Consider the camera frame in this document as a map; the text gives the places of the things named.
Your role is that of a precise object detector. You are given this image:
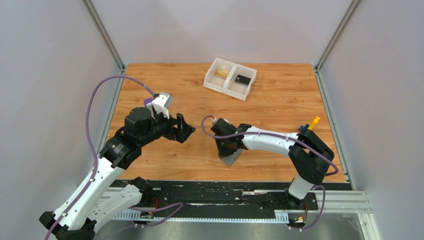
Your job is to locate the black card in tray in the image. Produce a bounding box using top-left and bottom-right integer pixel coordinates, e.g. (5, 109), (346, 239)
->
(234, 74), (252, 86)

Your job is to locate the white two-compartment tray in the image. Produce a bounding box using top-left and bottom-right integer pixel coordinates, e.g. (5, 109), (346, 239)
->
(203, 57), (258, 101)

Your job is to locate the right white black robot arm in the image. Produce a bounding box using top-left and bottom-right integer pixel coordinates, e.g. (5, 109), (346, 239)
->
(210, 118), (339, 209)

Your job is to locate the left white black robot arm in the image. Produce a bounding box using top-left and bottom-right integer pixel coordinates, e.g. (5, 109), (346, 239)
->
(39, 107), (196, 240)

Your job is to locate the purple metronome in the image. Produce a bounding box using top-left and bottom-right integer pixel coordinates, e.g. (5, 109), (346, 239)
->
(143, 97), (153, 107)

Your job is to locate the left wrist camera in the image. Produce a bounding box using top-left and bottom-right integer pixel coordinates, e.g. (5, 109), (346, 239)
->
(151, 92), (174, 119)

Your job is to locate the colourful toy brick figure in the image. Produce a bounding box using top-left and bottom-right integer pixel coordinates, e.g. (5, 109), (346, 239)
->
(298, 116), (321, 132)

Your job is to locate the aluminium rail frame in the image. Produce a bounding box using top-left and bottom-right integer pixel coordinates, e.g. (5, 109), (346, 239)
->
(114, 189), (371, 224)

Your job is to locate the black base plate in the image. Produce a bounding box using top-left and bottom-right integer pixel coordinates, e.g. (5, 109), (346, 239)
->
(109, 179), (353, 221)

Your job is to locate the left aluminium corner post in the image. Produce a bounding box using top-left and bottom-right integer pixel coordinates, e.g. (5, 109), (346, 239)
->
(82, 0), (126, 72)

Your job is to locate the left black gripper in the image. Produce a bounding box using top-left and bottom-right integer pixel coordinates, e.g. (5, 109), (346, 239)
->
(138, 107), (196, 146)

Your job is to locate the right aluminium corner post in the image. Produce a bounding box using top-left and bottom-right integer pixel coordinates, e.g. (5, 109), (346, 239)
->
(314, 0), (362, 72)

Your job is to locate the aluminium corner post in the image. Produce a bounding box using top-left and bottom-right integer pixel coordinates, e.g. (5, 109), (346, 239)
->
(314, 0), (362, 72)
(82, 0), (126, 72)

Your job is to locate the gold card in tray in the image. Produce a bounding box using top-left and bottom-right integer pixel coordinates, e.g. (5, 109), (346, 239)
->
(214, 68), (231, 79)

